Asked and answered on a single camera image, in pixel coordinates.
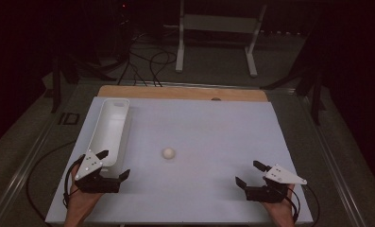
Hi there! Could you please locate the person's right hand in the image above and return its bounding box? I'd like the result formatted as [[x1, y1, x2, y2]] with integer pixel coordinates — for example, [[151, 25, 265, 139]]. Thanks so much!
[[260, 183, 298, 227]]

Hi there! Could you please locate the white plastic bin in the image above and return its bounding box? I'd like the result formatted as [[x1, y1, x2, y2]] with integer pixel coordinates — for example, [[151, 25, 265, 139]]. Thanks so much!
[[86, 97, 132, 178]]

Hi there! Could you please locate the white table mat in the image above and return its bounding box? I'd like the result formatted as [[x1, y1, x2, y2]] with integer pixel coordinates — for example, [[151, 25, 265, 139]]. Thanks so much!
[[44, 96, 315, 225]]

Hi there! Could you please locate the black tripod stand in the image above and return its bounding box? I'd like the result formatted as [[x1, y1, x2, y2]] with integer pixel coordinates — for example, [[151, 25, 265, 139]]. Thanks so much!
[[260, 31, 328, 127], [51, 55, 117, 114]]

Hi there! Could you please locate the wooden table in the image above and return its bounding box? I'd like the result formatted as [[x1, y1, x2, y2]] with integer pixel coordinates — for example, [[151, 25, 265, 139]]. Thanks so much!
[[97, 84, 269, 103]]

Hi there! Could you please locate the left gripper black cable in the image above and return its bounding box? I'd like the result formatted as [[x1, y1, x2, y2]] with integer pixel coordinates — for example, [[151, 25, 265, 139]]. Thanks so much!
[[26, 140, 82, 223]]

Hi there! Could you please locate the person's left hand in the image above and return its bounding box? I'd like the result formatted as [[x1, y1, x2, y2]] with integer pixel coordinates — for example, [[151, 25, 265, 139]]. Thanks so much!
[[63, 164, 104, 227]]

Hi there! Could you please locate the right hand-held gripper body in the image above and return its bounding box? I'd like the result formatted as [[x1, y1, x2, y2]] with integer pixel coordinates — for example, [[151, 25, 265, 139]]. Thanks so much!
[[245, 163, 308, 203]]

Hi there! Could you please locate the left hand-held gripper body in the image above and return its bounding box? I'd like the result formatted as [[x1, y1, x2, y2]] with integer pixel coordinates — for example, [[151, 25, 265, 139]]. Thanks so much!
[[74, 150, 122, 194]]

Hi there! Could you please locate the white metal stand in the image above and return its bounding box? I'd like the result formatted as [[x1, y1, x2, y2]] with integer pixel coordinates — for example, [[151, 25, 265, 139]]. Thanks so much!
[[175, 0, 268, 79]]

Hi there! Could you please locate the metal floor rail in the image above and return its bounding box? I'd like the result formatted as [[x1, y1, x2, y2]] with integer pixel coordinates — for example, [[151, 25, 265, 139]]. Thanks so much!
[[297, 91, 366, 227], [0, 82, 82, 227]]

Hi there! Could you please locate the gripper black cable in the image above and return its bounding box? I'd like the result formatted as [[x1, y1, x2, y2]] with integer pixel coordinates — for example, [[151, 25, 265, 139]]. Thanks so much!
[[283, 183, 320, 226], [26, 140, 82, 223]]

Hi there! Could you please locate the white round ball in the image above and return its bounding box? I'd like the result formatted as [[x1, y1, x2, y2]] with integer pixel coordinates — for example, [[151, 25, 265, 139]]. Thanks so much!
[[162, 147, 177, 161]]

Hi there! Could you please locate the black floor cable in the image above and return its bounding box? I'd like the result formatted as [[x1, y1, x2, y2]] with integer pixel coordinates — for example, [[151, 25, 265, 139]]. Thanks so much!
[[117, 31, 149, 87], [148, 50, 179, 88]]

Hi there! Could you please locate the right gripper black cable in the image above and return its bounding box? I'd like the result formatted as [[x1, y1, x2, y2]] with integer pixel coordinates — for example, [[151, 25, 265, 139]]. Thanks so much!
[[283, 183, 320, 226]]

